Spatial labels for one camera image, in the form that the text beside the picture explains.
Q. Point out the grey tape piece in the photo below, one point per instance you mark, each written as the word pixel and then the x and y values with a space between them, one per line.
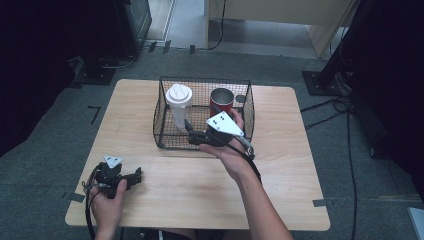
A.
pixel 320 202

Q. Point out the person's right hand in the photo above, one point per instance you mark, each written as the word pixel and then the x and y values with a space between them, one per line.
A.
pixel 231 160

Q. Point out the dark curtain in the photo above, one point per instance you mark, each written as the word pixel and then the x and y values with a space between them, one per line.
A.
pixel 36 66
pixel 393 83

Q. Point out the white box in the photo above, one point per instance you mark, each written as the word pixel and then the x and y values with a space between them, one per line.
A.
pixel 417 223

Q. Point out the black cabinet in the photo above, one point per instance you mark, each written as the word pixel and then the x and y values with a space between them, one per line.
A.
pixel 133 26

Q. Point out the red metal cup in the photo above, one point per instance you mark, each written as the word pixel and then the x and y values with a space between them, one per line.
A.
pixel 221 100

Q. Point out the black metal stand with base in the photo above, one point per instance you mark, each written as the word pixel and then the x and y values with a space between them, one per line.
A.
pixel 328 81

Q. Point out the black stand base plate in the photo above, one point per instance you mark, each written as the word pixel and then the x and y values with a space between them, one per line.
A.
pixel 95 76

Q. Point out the black tape strip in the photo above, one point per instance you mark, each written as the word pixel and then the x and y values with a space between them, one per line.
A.
pixel 152 46
pixel 166 46

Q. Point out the clear bottle with white lid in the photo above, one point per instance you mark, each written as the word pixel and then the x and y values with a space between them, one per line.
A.
pixel 179 96

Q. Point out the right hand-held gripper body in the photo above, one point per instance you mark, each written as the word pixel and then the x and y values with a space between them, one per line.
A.
pixel 221 125

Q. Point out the person's left hand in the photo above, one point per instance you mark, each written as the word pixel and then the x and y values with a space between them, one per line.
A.
pixel 106 210

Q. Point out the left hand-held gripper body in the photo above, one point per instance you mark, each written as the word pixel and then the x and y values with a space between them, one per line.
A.
pixel 108 178

